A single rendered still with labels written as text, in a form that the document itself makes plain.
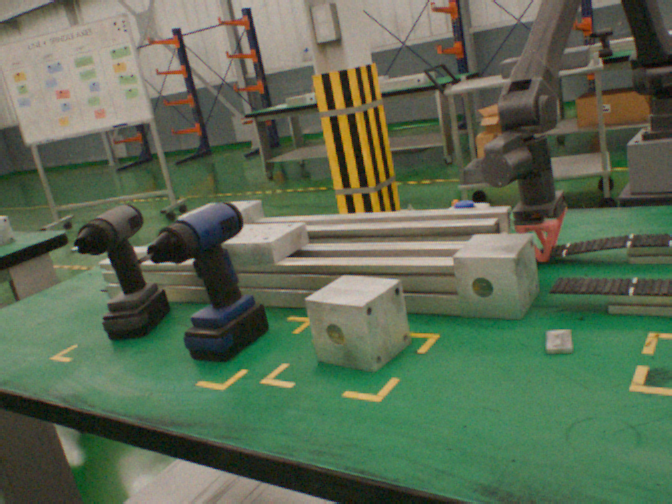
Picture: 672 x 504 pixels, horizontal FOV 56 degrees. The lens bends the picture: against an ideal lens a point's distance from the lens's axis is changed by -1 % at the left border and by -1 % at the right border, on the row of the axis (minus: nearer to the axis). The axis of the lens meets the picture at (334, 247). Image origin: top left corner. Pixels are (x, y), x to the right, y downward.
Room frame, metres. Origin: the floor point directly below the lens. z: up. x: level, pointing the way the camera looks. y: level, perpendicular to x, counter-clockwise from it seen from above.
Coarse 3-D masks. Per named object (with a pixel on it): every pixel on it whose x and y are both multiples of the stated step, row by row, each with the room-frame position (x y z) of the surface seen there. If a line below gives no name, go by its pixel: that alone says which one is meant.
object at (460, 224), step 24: (312, 216) 1.34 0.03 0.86; (336, 216) 1.30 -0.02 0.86; (360, 216) 1.25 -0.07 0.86; (384, 216) 1.22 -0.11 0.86; (408, 216) 1.19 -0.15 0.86; (432, 216) 1.16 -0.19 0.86; (456, 216) 1.14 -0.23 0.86; (480, 216) 1.11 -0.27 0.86; (504, 216) 1.09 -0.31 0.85; (312, 240) 1.24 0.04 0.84; (336, 240) 1.20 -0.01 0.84; (360, 240) 1.17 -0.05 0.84; (384, 240) 1.14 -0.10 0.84; (408, 240) 1.12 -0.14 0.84; (432, 240) 1.09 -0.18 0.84; (456, 240) 1.06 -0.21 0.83
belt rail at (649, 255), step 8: (632, 248) 0.93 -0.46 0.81; (640, 248) 0.92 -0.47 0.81; (648, 248) 0.92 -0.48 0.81; (656, 248) 0.91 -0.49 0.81; (664, 248) 0.90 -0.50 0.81; (632, 256) 0.93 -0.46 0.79; (640, 256) 0.93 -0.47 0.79; (648, 256) 0.92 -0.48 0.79; (656, 256) 0.91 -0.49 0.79; (664, 256) 0.91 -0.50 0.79
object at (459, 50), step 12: (456, 0) 8.59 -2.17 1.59; (492, 0) 8.30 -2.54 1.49; (588, 0) 7.58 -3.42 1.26; (444, 12) 8.28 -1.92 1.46; (456, 12) 8.52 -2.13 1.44; (588, 12) 7.59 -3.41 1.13; (456, 24) 8.54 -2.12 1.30; (516, 24) 8.13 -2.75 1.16; (576, 24) 7.11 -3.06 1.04; (588, 24) 7.55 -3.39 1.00; (408, 36) 9.00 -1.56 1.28; (456, 36) 8.56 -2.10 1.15; (588, 36) 7.60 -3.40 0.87; (408, 48) 9.04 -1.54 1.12; (456, 48) 8.43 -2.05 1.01; (468, 72) 8.62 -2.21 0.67; (588, 84) 7.63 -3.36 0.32
